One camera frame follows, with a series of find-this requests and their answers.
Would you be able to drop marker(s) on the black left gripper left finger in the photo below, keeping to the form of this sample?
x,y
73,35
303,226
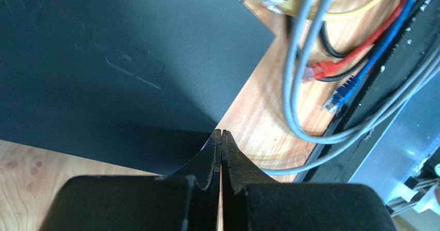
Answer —
x,y
185,200

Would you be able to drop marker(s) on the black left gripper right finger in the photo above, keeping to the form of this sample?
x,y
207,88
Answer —
x,y
252,200

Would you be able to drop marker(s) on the black network switch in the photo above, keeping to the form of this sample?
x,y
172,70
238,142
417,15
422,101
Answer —
x,y
136,83

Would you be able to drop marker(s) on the aluminium frame rail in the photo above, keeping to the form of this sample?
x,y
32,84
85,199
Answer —
x,y
392,165

